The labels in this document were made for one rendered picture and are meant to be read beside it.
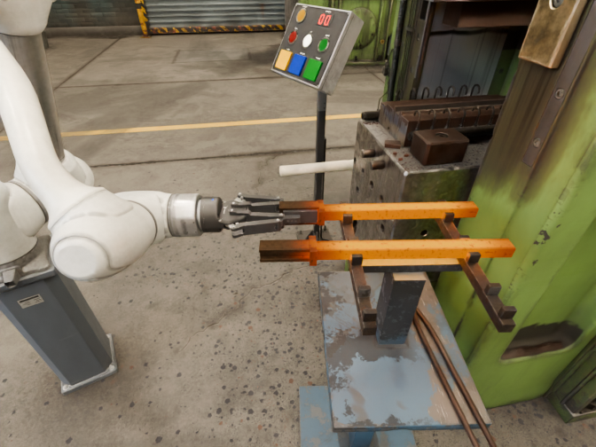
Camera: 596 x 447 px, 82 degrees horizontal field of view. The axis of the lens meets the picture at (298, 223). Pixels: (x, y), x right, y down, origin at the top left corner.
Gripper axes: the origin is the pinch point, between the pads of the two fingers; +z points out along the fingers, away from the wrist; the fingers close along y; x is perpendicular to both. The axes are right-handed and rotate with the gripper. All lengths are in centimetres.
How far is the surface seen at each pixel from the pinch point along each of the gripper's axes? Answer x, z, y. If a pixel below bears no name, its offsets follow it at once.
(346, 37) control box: 19, 20, -81
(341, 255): -0.3, 7.0, 13.1
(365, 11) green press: -18, 116, -517
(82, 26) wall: -70, -429, -784
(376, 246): 0.9, 13.3, 12.1
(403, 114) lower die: 6.4, 31.5, -37.9
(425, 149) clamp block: 3.2, 33.1, -21.9
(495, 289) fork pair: 0.1, 30.4, 22.2
